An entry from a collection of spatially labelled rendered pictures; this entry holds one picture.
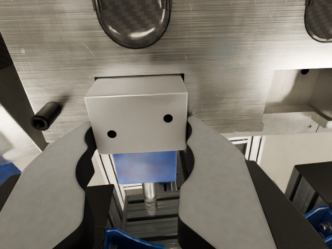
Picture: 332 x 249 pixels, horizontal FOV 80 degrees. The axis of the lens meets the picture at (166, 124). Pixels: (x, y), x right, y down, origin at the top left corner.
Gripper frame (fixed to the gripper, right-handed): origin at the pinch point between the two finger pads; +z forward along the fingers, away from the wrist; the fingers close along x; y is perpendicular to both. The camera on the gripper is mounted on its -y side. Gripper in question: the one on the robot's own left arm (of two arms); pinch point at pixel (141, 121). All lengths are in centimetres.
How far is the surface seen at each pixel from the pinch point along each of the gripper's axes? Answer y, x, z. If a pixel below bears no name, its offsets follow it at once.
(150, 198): 8.2, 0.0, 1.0
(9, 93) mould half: 0.4, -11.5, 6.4
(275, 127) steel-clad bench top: 8.0, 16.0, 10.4
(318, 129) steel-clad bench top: 8.6, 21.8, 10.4
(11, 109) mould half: 1.4, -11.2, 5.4
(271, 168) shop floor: 97, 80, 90
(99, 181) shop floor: 100, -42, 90
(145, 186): 6.5, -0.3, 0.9
